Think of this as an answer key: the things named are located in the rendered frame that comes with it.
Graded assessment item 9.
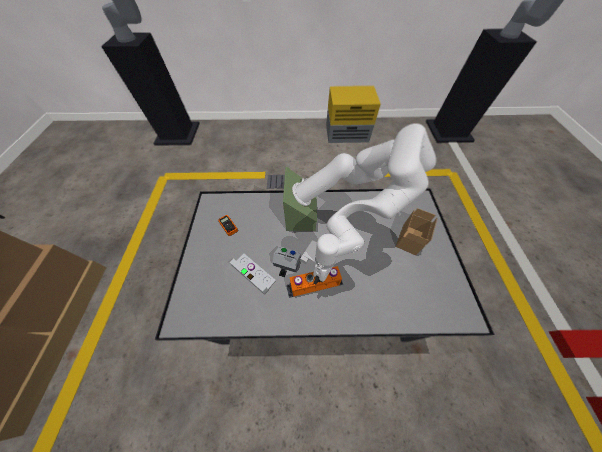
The orange test tube rack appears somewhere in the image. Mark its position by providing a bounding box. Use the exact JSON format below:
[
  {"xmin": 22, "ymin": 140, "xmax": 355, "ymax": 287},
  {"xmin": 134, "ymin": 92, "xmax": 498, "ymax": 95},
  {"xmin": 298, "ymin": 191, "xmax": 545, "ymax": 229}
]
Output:
[{"xmin": 290, "ymin": 266, "xmax": 342, "ymax": 297}]

